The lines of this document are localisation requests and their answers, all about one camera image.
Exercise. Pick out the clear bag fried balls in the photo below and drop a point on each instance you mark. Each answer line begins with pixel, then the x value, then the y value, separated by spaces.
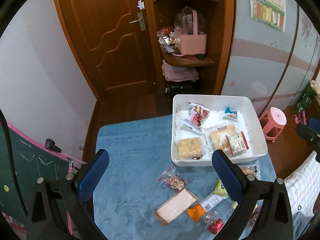
pixel 253 169

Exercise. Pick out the pink plastic stool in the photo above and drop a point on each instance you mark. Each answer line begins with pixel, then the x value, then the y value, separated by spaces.
pixel 274 121

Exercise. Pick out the blue white small packet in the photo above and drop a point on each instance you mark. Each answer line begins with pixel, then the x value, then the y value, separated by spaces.
pixel 230 115

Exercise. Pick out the green flower wrap bag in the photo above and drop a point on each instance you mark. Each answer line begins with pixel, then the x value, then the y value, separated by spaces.
pixel 311 91

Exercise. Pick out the orange white snack bar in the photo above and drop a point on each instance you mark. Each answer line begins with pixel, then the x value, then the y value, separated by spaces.
pixel 200 209

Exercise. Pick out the white plastic storage bin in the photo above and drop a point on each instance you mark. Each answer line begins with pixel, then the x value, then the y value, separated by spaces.
pixel 248 124

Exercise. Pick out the blue plush table cloth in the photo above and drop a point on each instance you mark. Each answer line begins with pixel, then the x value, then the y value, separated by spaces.
pixel 129 192

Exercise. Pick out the red candy clear packet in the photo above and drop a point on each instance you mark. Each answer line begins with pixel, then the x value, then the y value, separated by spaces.
pixel 213 221

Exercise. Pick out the folded pink cloths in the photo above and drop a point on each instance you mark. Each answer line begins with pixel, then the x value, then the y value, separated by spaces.
pixel 179 74

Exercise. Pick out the green chalkboard pink frame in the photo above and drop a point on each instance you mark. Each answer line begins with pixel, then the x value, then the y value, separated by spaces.
pixel 23 161

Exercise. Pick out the green small snack packet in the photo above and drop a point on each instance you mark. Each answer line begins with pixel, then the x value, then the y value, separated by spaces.
pixel 220 189

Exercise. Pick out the red striped white snack packet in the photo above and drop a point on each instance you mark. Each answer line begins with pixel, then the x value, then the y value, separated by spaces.
pixel 233 145

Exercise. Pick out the pink handled basket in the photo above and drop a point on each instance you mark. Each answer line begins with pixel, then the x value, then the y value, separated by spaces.
pixel 190 32

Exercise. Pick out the colourful wall poster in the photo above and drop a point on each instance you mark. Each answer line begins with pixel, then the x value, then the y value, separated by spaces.
pixel 271 12

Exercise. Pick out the white checked bedding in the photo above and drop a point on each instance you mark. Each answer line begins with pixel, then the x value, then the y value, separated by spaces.
pixel 303 186

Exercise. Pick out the clear nut snack packet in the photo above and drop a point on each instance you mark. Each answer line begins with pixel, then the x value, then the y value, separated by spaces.
pixel 170 178

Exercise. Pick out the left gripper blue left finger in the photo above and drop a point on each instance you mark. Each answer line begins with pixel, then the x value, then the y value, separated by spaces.
pixel 78 188

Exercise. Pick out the beige wafer cracker pack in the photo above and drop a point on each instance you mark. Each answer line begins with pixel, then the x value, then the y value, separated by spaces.
pixel 175 206

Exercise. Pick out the mountain print cracker pack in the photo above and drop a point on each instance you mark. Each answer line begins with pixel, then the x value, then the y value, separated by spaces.
pixel 217 136

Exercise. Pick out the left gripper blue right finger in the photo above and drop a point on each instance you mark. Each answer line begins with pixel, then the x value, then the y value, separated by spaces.
pixel 240 189

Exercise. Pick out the brown wooden door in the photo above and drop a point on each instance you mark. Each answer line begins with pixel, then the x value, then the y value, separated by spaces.
pixel 115 57

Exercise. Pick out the silver door handle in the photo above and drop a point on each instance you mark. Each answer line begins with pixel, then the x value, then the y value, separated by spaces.
pixel 140 20

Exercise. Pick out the yellow puffed snack pack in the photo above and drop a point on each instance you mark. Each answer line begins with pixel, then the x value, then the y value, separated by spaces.
pixel 190 148

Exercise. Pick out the wooden corner shelf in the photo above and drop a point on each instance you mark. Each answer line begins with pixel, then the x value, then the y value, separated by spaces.
pixel 211 66

